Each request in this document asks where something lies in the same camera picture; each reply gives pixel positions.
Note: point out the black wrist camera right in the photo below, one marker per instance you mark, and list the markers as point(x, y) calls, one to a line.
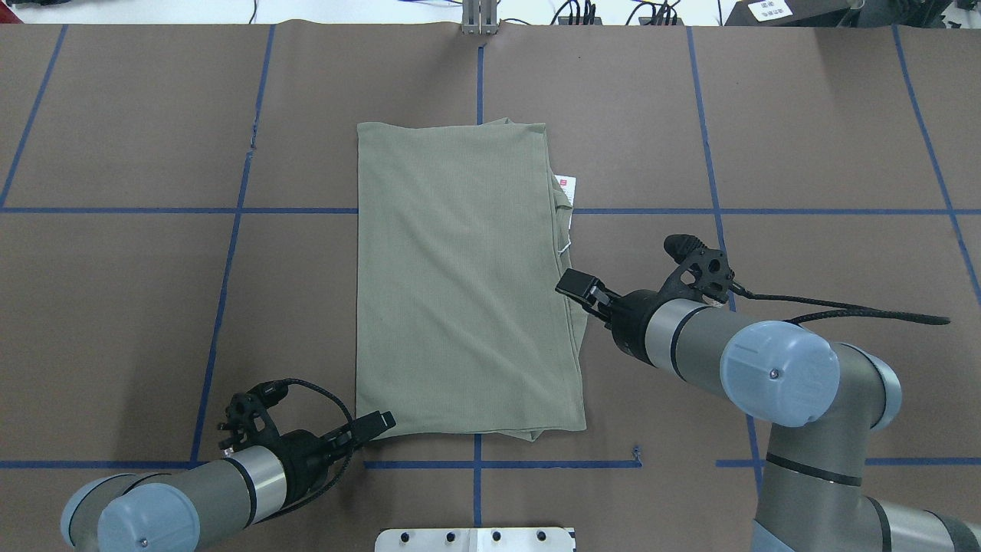
point(701, 272)

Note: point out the white paper hang tag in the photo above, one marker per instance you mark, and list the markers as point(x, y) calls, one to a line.
point(568, 185)

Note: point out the black power strip with plugs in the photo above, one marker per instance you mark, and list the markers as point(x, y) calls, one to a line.
point(617, 13)

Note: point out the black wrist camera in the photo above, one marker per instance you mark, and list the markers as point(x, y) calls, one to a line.
point(248, 421)
point(701, 272)

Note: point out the aluminium frame post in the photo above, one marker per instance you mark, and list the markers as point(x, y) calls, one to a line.
point(479, 17)

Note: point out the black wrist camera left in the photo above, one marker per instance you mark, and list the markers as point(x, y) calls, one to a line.
point(248, 421)

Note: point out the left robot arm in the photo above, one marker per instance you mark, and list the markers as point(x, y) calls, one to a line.
point(195, 509)

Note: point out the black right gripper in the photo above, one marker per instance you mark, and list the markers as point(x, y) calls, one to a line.
point(631, 317)

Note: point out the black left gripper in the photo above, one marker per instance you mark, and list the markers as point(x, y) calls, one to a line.
point(303, 457)

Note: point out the olive green long-sleeve shirt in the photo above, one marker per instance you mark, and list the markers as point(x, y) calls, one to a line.
point(463, 233)

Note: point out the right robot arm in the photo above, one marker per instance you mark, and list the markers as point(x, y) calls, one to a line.
point(822, 398)

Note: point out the black box with white label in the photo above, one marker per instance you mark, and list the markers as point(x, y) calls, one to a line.
point(803, 14)

